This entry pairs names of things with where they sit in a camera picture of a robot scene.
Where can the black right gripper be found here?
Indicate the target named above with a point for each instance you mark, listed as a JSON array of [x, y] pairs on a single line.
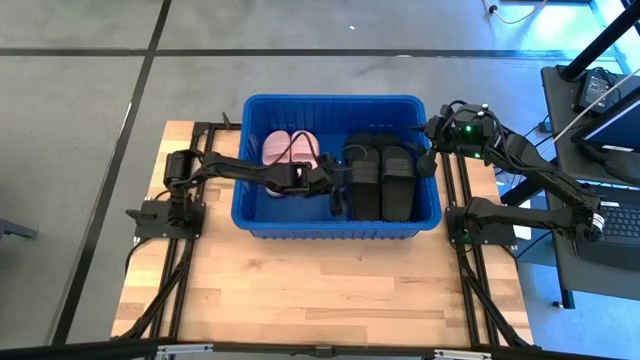
[[467, 130]]

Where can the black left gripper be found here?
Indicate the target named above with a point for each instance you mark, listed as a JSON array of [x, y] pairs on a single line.
[[317, 180]]

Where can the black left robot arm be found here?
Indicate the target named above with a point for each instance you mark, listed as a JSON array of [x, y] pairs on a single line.
[[235, 170]]

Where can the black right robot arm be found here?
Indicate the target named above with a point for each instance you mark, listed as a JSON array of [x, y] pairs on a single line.
[[540, 172]]

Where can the blue plastic bin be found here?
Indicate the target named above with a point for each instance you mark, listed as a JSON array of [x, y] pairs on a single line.
[[300, 210]]

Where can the black desk leg bar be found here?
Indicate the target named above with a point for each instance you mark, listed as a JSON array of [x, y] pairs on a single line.
[[520, 192]]

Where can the black desk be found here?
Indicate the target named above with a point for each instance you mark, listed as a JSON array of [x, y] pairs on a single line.
[[565, 150], [557, 260]]

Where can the black power adapter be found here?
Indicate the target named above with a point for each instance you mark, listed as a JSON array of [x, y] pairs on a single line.
[[595, 90]]

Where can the black monitor screen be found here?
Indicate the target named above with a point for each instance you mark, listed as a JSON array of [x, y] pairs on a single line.
[[615, 127]]

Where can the black pole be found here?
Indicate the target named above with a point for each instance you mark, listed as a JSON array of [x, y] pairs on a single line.
[[600, 42]]

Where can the black laptop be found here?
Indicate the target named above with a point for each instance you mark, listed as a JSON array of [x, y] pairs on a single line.
[[622, 235]]

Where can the black crossbar with silver brackets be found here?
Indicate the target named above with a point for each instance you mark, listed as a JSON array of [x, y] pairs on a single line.
[[75, 350]]

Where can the grey furniture foot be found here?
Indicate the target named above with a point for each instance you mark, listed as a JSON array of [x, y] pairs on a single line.
[[15, 230]]

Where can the black aluminium frame rails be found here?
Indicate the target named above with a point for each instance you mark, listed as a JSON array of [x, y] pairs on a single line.
[[200, 131], [448, 192]]

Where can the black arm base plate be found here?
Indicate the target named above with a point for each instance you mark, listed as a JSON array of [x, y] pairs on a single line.
[[150, 227], [502, 239]]

